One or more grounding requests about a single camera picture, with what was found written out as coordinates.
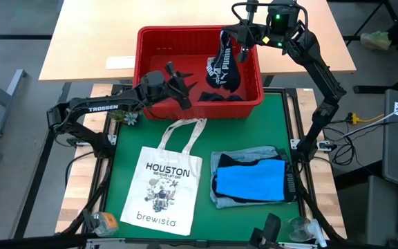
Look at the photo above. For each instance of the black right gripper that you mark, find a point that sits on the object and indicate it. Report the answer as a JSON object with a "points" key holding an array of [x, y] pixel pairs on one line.
{"points": [[257, 34]]}

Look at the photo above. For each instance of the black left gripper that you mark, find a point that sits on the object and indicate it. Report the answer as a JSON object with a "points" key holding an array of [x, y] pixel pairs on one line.
{"points": [[154, 86]]}

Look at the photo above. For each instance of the black printed garment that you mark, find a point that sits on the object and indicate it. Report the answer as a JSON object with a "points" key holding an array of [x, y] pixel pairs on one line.
{"points": [[225, 69]]}

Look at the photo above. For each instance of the light blue denim garment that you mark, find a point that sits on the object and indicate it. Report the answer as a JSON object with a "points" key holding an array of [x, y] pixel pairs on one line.
{"points": [[247, 152]]}

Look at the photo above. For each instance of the bright blue cloth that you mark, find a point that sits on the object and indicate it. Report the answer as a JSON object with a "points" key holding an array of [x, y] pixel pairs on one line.
{"points": [[251, 180]]}

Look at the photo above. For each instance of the plain black cloth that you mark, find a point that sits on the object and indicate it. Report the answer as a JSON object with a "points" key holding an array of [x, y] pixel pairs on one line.
{"points": [[290, 183]]}

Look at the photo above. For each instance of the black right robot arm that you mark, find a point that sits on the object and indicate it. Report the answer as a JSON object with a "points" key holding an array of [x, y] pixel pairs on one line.
{"points": [[323, 76]]}

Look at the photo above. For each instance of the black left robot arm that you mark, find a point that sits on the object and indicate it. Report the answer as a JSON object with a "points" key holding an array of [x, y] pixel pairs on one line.
{"points": [[102, 108]]}

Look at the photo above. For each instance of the red plastic laundry bin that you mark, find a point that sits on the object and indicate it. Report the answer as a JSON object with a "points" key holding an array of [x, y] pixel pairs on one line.
{"points": [[171, 45]]}

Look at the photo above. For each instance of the small potted plant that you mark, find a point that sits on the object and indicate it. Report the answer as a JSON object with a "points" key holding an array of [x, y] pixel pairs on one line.
{"points": [[130, 118]]}

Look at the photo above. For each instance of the white rectangular label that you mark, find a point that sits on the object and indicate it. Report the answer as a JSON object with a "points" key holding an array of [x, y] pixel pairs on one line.
{"points": [[119, 62]]}

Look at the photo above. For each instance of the green table mat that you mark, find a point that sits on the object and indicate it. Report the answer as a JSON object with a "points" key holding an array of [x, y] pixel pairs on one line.
{"points": [[247, 135]]}

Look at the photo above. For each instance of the light wooden desk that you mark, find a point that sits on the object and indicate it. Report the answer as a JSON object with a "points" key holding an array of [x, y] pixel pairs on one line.
{"points": [[116, 27]]}

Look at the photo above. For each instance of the white printed tote bag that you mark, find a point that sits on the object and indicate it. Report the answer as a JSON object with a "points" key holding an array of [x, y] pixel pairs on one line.
{"points": [[157, 218]]}

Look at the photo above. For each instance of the person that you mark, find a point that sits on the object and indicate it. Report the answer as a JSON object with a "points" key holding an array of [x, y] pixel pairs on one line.
{"points": [[375, 39]]}

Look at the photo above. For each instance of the black metal stand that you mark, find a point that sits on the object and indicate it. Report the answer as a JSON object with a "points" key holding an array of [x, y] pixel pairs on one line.
{"points": [[371, 89]]}

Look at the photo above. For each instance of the clear bottle orange label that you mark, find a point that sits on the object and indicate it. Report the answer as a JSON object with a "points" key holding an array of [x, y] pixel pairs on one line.
{"points": [[107, 224]]}

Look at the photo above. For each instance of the black handheld device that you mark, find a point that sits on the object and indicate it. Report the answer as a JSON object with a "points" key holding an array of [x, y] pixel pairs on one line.
{"points": [[271, 228]]}

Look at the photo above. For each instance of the grey metal desk leg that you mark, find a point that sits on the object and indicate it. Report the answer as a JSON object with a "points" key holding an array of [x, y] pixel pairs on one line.
{"points": [[9, 93]]}

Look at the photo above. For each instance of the clear spray bottle white nozzle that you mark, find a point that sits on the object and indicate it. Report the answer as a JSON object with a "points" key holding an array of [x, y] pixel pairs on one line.
{"points": [[302, 228]]}

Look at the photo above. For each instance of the black metal table frame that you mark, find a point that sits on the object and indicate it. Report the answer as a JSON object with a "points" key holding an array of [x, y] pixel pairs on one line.
{"points": [[290, 93]]}

